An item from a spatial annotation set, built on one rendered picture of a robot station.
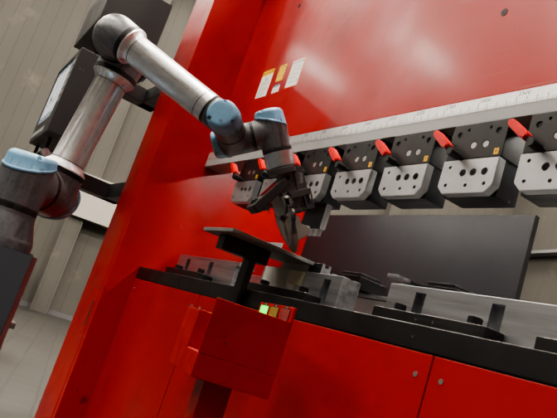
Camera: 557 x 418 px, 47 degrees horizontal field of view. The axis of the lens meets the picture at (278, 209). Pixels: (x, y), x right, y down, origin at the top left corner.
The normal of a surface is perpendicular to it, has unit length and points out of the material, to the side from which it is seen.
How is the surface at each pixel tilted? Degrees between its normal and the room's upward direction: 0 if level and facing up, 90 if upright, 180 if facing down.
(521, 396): 90
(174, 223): 90
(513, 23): 90
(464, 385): 90
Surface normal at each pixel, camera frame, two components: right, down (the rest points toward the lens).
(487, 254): -0.80, -0.37
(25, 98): 0.30, -0.10
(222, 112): -0.09, -0.23
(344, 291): 0.51, -0.01
